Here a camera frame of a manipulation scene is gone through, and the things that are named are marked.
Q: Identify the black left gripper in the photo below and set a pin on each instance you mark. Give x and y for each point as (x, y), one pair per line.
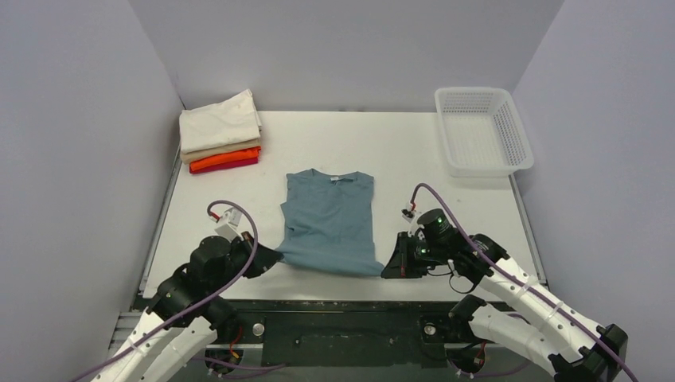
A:
(251, 252)

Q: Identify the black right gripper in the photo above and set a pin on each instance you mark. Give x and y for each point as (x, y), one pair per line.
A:
(407, 258)

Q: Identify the teal blue t-shirt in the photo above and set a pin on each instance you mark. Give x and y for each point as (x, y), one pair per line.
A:
(328, 223)

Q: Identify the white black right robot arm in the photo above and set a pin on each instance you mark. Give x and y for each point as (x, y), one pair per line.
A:
(539, 327)

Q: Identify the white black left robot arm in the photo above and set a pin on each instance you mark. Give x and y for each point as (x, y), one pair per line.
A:
(187, 312)

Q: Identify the folded red t-shirt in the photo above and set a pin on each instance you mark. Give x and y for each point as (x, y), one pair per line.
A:
(225, 166)

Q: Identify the folded orange t-shirt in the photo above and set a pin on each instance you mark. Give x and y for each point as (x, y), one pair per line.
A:
(224, 158)

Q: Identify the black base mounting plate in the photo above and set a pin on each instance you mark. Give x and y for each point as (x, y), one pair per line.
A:
(343, 334)

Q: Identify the folded beige t-shirt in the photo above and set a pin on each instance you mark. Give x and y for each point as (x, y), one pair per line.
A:
(187, 158)

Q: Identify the folded cream t-shirt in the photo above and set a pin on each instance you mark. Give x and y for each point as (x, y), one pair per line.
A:
(232, 121)

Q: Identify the white perforated plastic basket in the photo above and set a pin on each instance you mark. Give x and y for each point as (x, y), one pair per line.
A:
(481, 132)

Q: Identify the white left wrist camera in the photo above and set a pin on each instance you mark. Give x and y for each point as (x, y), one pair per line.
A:
(227, 225)

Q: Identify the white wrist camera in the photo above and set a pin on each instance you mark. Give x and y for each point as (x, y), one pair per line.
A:
(227, 225)
(411, 216)

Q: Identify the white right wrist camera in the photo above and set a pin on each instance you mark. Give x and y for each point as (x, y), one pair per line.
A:
(411, 216)

